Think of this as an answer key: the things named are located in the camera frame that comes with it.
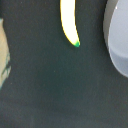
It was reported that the grey pan with handle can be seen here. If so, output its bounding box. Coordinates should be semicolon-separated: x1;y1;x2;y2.
103;0;128;77

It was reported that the yellow toy banana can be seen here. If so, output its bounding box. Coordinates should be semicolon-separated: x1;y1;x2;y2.
60;0;80;47

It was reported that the beige woven placemat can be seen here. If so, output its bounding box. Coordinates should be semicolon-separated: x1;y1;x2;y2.
0;18;11;88

